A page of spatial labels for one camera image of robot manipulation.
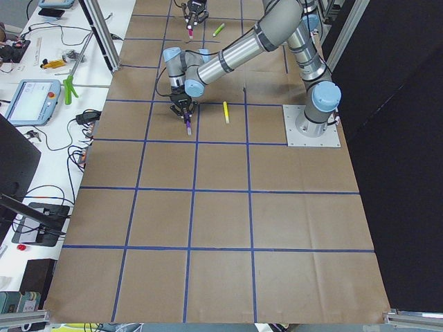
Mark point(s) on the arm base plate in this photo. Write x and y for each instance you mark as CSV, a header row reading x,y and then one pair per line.
x,y
300,132

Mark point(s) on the green pen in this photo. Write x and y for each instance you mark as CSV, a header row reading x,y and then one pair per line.
x,y
218,30

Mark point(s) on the green handled grabber tool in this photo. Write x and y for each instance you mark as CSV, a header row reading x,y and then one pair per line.
x,y
68,82

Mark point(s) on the purple pen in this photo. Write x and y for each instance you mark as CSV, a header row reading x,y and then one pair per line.
x,y
187,120

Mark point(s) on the black power adapter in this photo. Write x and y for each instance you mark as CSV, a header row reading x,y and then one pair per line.
x,y
87,117

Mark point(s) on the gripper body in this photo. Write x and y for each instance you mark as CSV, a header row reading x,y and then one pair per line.
x,y
196,5
181,99

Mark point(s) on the blue teach pendant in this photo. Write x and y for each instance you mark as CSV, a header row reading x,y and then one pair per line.
x,y
33,103

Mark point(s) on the brown paper table cover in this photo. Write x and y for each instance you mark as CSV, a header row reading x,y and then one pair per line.
x,y
229,224

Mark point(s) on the aluminium frame post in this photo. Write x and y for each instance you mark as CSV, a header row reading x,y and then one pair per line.
x,y
96,20

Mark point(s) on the black phone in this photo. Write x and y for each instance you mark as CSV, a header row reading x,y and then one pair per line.
x,y
51,12

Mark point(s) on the yellow pen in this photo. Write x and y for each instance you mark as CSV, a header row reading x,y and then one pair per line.
x,y
226,112

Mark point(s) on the yellow black tool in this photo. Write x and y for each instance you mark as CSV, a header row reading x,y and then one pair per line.
x,y
52,64

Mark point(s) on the black monitor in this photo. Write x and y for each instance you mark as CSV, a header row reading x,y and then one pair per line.
x,y
19,161

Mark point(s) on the black docking device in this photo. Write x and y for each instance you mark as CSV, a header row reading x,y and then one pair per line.
x,y
32,232

